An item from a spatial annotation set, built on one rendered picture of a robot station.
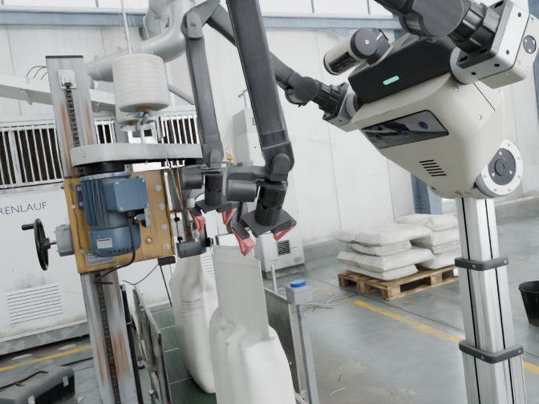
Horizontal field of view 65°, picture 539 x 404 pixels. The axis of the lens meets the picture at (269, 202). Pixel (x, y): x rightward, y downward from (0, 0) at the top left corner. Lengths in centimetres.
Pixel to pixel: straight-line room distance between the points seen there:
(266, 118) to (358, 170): 594
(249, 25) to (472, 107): 55
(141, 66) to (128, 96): 10
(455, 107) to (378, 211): 593
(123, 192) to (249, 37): 65
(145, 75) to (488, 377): 132
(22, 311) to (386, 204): 514
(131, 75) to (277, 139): 69
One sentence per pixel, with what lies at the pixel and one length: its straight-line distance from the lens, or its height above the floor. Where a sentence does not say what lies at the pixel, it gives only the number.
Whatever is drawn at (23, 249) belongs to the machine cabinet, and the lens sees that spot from 432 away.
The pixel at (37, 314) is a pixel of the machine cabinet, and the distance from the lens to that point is 440.
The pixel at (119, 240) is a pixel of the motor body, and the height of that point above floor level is 113.
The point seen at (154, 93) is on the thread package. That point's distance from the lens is 139.
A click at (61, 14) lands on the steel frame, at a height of 343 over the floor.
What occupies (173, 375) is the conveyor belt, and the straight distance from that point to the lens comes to 224.
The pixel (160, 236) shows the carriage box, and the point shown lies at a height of 110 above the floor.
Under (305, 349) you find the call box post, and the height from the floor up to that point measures 60.
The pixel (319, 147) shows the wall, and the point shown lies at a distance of 641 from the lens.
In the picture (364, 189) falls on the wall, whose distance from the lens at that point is 678.
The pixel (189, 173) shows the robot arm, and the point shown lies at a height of 130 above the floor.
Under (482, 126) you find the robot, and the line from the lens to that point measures 110.
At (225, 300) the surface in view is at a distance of 128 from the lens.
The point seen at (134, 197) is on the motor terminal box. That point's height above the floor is 125.
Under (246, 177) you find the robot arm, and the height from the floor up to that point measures 126.
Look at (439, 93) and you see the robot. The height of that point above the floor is 139.
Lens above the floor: 125
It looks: 3 degrees down
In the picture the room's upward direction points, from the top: 8 degrees counter-clockwise
